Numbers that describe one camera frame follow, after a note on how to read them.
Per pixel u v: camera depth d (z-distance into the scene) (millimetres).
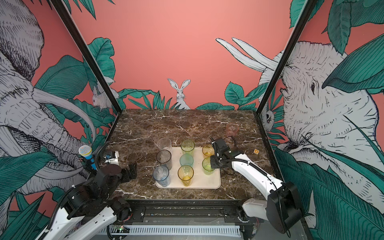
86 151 717
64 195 717
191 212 763
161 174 818
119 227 697
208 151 940
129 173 635
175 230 701
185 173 735
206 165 894
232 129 1074
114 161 610
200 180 851
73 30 763
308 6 686
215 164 742
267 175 463
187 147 885
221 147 649
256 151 969
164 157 820
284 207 397
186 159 904
